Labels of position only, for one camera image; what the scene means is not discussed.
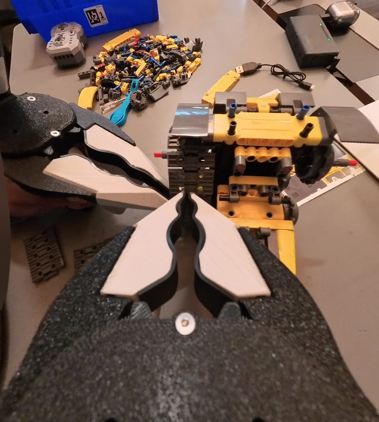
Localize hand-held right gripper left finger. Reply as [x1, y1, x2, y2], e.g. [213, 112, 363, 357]
[100, 192, 187, 312]

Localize grey battery box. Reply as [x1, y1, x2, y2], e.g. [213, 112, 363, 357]
[46, 22, 88, 68]

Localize pile of toy brick parts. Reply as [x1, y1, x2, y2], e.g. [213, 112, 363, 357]
[78, 29, 203, 113]

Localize turquoise brick separator tool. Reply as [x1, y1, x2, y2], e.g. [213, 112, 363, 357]
[110, 79, 139, 127]

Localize yellow toy brick robot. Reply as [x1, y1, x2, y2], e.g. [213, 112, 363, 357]
[155, 91, 379, 276]

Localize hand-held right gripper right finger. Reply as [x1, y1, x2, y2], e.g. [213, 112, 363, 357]
[189, 192, 272, 313]

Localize black usb cable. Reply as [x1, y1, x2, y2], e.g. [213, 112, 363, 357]
[236, 62, 316, 91]

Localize black power bank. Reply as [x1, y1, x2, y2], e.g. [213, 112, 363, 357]
[285, 14, 341, 69]

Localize black table flap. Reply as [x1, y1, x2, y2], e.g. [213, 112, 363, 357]
[331, 23, 379, 85]

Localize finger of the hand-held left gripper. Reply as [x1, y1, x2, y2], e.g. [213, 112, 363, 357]
[42, 154, 171, 214]
[84, 124, 170, 199]

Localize printed instruction sheet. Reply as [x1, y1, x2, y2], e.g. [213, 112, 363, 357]
[280, 143, 365, 206]

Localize small silver device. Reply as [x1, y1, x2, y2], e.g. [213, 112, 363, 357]
[325, 0, 360, 26]

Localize blue storage bin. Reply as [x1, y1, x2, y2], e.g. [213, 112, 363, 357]
[11, 0, 159, 37]

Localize yellow curved brick piece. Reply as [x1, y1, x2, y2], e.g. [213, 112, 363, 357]
[78, 86, 100, 110]

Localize yellow toy brick panel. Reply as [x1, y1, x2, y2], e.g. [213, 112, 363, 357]
[201, 70, 241, 105]

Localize person's left hand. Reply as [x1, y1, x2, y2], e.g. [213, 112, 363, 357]
[9, 178, 95, 218]

